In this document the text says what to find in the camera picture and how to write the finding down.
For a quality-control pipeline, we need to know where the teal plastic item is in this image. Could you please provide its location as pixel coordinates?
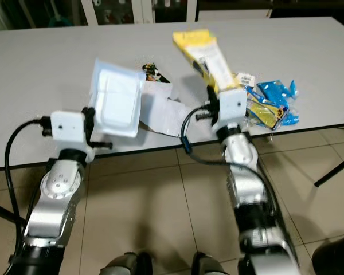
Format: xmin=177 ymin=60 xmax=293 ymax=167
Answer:
xmin=48 ymin=15 xmax=76 ymax=27

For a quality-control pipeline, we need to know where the black right robot leg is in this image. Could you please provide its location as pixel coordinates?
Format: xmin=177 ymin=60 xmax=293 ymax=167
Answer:
xmin=191 ymin=252 xmax=233 ymax=275

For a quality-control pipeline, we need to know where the blue plastic packet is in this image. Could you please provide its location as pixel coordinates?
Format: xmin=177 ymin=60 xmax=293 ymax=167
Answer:
xmin=254 ymin=78 xmax=300 ymax=127

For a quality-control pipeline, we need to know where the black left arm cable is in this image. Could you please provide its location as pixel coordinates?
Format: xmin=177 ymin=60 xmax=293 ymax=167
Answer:
xmin=4 ymin=117 xmax=56 ymax=253

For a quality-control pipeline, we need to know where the black robot leg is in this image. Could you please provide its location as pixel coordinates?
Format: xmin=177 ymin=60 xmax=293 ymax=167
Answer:
xmin=191 ymin=252 xmax=233 ymax=275
xmin=100 ymin=252 xmax=153 ymax=275

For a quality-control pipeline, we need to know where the grey table with black frame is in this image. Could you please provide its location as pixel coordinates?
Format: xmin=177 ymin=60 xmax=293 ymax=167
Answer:
xmin=0 ymin=16 xmax=344 ymax=227

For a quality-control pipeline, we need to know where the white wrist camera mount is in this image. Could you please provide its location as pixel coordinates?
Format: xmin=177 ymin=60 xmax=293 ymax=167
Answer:
xmin=214 ymin=89 xmax=249 ymax=136
xmin=51 ymin=109 xmax=96 ymax=164

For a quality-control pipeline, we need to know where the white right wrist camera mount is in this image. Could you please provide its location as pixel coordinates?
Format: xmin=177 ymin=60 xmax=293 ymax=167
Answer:
xmin=214 ymin=89 xmax=249 ymax=136

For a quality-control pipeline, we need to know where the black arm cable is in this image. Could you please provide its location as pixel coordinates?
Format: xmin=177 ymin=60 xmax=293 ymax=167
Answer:
xmin=180 ymin=105 xmax=271 ymax=173
xmin=4 ymin=117 xmax=56 ymax=253

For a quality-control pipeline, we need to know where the black rubbish bin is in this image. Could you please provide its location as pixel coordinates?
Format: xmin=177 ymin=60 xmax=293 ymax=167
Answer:
xmin=311 ymin=231 xmax=344 ymax=275

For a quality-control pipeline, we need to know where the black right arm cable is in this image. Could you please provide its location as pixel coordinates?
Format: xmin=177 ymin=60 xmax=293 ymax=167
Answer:
xmin=180 ymin=105 xmax=271 ymax=173

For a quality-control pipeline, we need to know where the black and yellow wrapper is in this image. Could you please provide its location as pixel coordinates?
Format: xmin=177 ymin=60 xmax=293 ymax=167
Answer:
xmin=142 ymin=62 xmax=165 ymax=83

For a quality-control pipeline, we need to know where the black left robot leg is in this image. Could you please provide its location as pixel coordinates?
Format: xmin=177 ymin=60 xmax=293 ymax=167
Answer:
xmin=100 ymin=252 xmax=153 ymax=275

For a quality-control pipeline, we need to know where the white plastic packet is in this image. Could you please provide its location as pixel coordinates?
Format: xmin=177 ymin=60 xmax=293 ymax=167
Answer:
xmin=90 ymin=58 xmax=147 ymax=139

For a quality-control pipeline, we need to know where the white cabinet with glass doors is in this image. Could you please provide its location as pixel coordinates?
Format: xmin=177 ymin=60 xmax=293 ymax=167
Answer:
xmin=80 ymin=0 xmax=199 ymax=27

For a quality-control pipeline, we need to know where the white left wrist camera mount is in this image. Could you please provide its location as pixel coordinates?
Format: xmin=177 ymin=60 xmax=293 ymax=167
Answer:
xmin=51 ymin=109 xmax=96 ymax=164

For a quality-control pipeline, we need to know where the gold foil wrapper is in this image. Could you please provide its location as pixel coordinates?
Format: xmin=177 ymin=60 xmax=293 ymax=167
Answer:
xmin=246 ymin=97 xmax=288 ymax=132

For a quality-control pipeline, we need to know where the small white paper tag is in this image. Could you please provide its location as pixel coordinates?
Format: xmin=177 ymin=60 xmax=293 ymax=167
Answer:
xmin=236 ymin=71 xmax=256 ymax=87

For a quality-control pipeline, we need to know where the yellow snack packet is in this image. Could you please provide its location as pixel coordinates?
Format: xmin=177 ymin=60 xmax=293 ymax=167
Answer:
xmin=172 ymin=28 xmax=243 ymax=93

